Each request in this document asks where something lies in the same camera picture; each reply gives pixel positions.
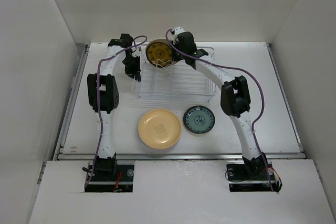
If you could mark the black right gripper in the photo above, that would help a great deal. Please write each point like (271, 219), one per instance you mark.
(176, 56)

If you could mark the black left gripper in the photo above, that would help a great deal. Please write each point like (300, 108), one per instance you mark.
(135, 72)

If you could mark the large beige plate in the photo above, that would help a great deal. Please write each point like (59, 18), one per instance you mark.
(176, 60)

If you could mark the dark green plate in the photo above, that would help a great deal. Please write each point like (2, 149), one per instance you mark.
(199, 119)

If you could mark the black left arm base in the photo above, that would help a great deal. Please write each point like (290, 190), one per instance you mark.
(120, 180)

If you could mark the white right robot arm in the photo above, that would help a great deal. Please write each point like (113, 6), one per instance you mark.
(234, 99)

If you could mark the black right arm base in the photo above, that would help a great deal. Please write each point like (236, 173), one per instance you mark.
(242, 179)

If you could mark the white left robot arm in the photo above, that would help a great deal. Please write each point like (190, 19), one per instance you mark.
(104, 99)

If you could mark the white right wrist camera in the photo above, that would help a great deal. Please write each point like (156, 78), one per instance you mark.
(176, 31)

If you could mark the clear wire dish rack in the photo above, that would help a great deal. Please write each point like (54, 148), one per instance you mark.
(172, 82)

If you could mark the aluminium table rail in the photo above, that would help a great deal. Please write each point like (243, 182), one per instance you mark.
(70, 100)

